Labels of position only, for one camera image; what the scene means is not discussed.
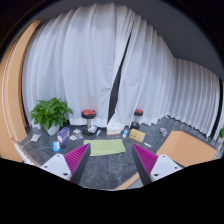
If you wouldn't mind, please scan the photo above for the red black stool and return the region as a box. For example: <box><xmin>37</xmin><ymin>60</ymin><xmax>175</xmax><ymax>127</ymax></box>
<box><xmin>81</xmin><ymin>109</ymin><xmax>96</xmax><ymax>136</ymax></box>
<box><xmin>131</xmin><ymin>109</ymin><xmax>143</xmax><ymax>129</ymax></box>

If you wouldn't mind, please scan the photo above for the white cardboard box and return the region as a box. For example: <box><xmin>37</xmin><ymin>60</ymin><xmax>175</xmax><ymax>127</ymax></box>
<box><xmin>106</xmin><ymin>126</ymin><xmax>124</xmax><ymax>135</ymax></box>

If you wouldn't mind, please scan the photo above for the left red black stool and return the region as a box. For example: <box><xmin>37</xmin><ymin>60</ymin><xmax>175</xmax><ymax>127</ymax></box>
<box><xmin>81</xmin><ymin>109</ymin><xmax>96</xmax><ymax>136</ymax></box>

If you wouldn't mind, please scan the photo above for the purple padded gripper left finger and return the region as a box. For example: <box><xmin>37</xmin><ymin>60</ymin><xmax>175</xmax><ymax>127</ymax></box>
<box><xmin>41</xmin><ymin>143</ymin><xmax>91</xmax><ymax>184</ymax></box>

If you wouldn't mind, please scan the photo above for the right white curtain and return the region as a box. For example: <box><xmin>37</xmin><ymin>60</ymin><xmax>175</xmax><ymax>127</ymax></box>
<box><xmin>108</xmin><ymin>14</ymin><xmax>220</xmax><ymax>135</ymax></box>

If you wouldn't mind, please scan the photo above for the purple box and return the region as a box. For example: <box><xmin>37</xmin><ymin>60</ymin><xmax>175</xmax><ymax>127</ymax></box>
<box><xmin>57</xmin><ymin>127</ymin><xmax>70</xmax><ymax>143</ymax></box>

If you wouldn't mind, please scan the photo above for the right red black stool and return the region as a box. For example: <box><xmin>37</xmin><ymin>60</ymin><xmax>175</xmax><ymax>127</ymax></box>
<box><xmin>131</xmin><ymin>109</ymin><xmax>143</xmax><ymax>129</ymax></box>

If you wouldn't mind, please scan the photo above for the green potted plant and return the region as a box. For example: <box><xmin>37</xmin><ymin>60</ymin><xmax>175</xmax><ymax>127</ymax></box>
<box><xmin>30</xmin><ymin>98</ymin><xmax>73</xmax><ymax>136</ymax></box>

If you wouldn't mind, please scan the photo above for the white curtain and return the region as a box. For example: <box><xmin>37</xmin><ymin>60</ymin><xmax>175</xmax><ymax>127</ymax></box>
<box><xmin>108</xmin><ymin>14</ymin><xmax>220</xmax><ymax>135</ymax></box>
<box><xmin>22</xmin><ymin>3</ymin><xmax>135</xmax><ymax>127</ymax></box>

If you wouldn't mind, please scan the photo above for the left white curtain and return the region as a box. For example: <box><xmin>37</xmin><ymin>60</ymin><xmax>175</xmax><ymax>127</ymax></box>
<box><xmin>22</xmin><ymin>3</ymin><xmax>135</xmax><ymax>127</ymax></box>

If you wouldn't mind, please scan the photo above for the blue white bottle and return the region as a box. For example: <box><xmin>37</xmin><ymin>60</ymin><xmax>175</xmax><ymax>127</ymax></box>
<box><xmin>122</xmin><ymin>128</ymin><xmax>129</xmax><ymax>138</ymax></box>

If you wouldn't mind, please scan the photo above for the grey pouch on floor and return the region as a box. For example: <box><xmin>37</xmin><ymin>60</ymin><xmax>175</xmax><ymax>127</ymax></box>
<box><xmin>31</xmin><ymin>134</ymin><xmax>41</xmax><ymax>142</ymax></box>

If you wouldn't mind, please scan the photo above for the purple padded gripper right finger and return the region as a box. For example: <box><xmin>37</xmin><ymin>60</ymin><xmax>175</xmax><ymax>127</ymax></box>
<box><xmin>132</xmin><ymin>144</ymin><xmax>182</xmax><ymax>185</ymax></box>

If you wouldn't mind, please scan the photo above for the orange wooden table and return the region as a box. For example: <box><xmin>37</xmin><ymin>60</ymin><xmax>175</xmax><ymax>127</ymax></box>
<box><xmin>118</xmin><ymin>131</ymin><xmax>218</xmax><ymax>190</ymax></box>

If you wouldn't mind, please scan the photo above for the orange wooden door frame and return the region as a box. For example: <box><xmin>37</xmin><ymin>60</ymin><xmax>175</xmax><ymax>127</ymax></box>
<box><xmin>0</xmin><ymin>20</ymin><xmax>40</xmax><ymax>163</ymax></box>

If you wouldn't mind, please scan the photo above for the green towel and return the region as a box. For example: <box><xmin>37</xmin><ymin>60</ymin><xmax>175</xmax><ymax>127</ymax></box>
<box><xmin>83</xmin><ymin>139</ymin><xmax>126</xmax><ymax>156</ymax></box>

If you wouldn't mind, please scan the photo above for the blue white packet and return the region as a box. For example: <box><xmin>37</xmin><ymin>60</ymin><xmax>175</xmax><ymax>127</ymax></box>
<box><xmin>52</xmin><ymin>141</ymin><xmax>61</xmax><ymax>152</ymax></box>

